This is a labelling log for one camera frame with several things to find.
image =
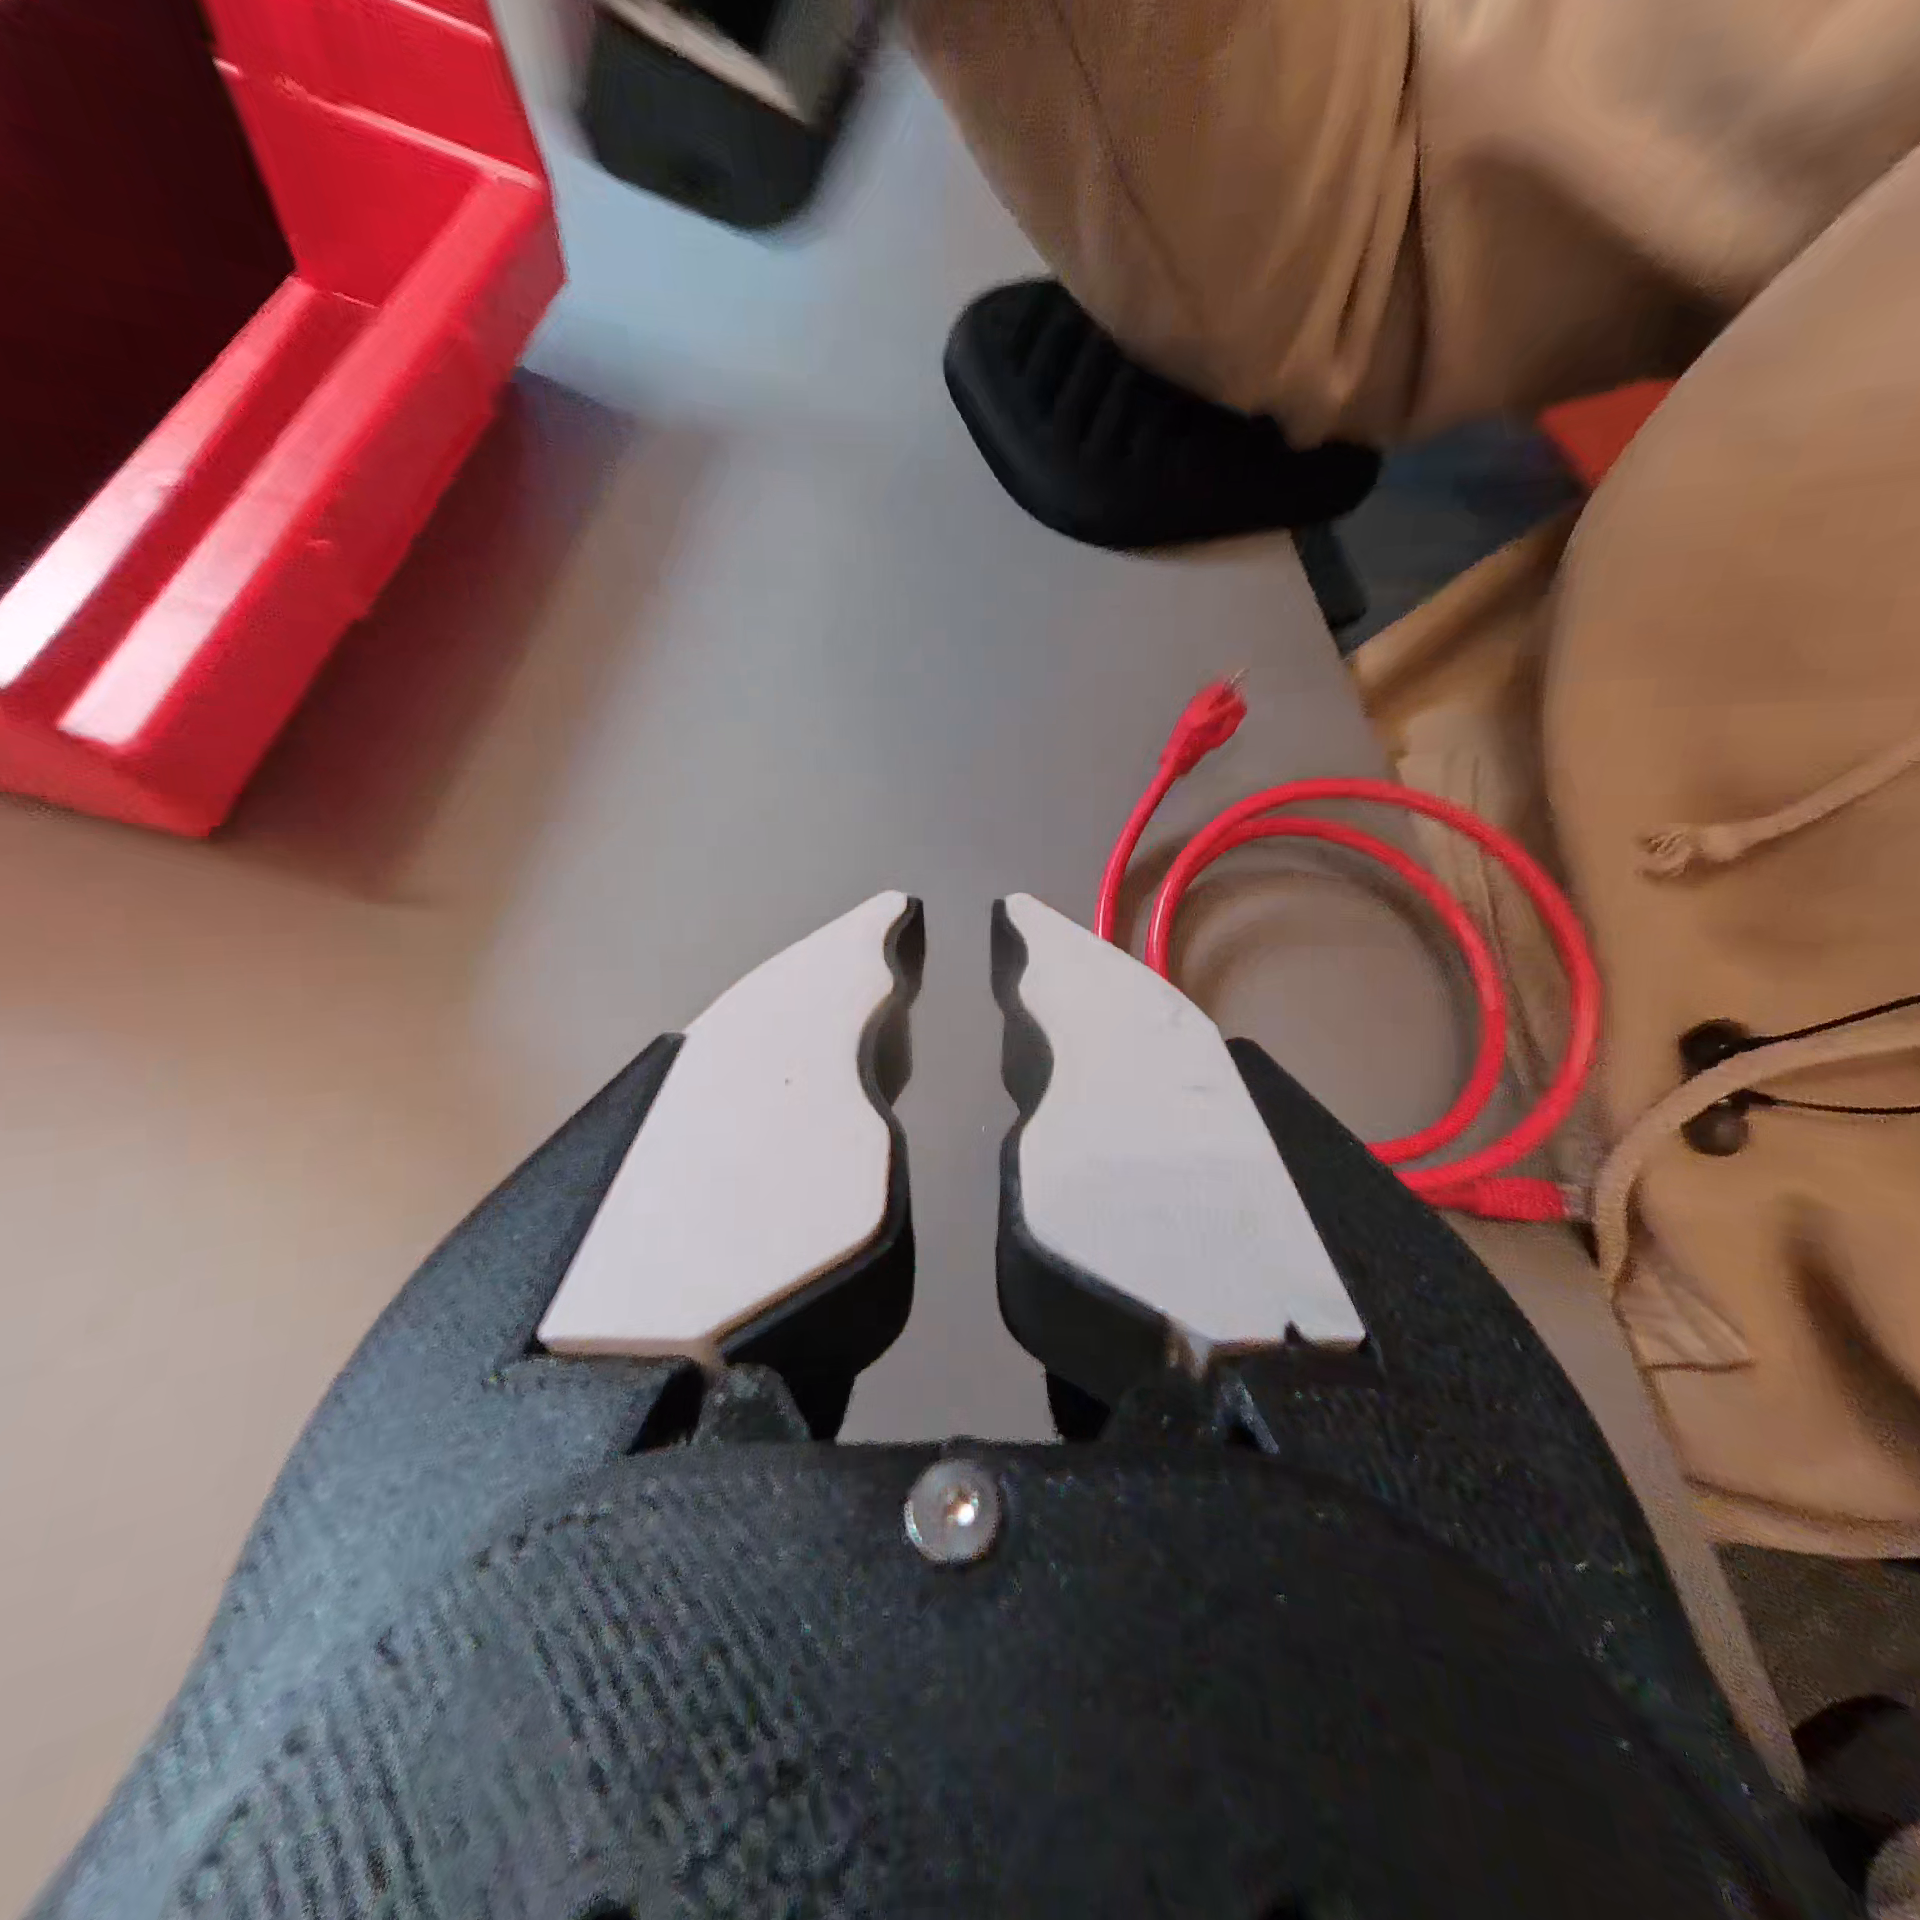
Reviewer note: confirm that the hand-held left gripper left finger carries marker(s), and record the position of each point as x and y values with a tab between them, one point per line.
749	1173

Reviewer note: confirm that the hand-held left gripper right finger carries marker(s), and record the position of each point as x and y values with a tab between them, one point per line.
1157	1173

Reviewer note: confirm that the black padded armrest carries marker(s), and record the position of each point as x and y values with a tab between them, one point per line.
1112	434

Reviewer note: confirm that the person's beige hoodie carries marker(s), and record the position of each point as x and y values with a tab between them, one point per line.
1723	598

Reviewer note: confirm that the red plastic bin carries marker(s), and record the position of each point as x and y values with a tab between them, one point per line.
297	498

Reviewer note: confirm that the red object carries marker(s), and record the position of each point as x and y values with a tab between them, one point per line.
1610	428

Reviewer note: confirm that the black box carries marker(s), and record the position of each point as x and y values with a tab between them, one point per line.
704	149

